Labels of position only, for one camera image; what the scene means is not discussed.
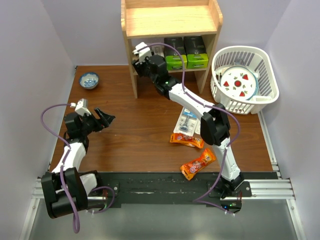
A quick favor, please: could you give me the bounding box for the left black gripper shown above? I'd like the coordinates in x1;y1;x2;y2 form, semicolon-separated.
79;107;115;135

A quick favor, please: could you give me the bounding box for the white Harry's razor box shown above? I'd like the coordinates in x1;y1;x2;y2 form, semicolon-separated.
151;44;165;58

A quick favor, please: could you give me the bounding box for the black green razor box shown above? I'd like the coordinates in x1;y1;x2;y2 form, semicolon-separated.
164;37;187;71
183;35;209;69

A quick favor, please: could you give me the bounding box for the orange razor bag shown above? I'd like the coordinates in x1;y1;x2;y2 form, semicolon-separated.
169;133;204;149
180;148;217;181

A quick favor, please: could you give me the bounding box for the silver Harry's razor box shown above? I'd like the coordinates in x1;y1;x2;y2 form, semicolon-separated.
131;57;140;66

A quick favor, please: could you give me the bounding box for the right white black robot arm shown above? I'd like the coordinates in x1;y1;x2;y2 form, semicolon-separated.
131;55;244;197

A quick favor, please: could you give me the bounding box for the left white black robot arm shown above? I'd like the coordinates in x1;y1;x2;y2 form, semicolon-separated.
41;107;116;219

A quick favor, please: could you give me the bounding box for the wooden two-tier shelf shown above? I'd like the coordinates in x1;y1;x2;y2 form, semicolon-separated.
120;0;224;99

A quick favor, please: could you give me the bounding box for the blue white ceramic bowl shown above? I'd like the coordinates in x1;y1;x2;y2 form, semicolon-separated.
78;72;100;90

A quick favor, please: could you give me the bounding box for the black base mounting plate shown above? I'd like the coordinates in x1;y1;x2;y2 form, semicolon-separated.
87;172;277;213

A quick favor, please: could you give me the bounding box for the left blue razor blister pack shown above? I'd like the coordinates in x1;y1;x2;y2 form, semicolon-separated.
173;107;199;137

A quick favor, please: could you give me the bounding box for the blue razor blister pack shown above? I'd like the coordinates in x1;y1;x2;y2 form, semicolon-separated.
194;122;201;135
173;107;199;137

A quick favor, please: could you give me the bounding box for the right blue razor blister pack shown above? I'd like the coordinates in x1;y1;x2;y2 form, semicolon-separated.
194;122;201;135

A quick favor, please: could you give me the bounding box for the white watermelon pattern plate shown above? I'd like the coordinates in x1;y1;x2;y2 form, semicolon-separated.
220;65;258;100

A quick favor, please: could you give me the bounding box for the white plastic laundry basket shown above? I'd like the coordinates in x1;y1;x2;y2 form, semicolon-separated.
210;45;280;115

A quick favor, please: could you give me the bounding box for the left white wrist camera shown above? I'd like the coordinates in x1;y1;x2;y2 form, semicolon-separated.
70;98;91;117

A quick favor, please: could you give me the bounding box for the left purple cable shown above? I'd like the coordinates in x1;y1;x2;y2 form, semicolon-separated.
40;103;116;234

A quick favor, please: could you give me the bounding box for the purple cable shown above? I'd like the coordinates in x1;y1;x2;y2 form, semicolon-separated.
40;103;116;234
147;42;242;210

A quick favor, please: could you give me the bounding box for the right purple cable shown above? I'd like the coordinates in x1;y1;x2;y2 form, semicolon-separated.
147;42;242;210

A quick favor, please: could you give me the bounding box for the aluminium rail frame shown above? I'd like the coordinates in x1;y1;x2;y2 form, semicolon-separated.
20;110;304;240

